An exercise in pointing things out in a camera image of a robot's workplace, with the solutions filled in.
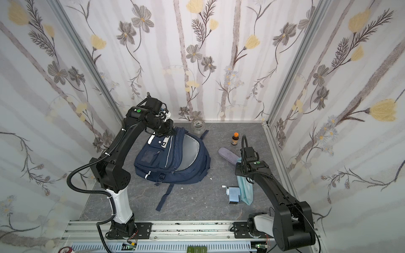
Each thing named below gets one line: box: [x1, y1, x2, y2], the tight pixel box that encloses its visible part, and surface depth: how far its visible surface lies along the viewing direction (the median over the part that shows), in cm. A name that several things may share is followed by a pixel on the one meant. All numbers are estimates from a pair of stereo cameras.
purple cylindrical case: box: [218, 147, 239, 166], surface depth 100 cm
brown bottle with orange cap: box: [230, 131, 239, 146], surface depth 106 cm
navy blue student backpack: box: [133, 127, 211, 212], surface depth 88 cm
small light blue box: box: [226, 187, 241, 203], surface depth 82 cm
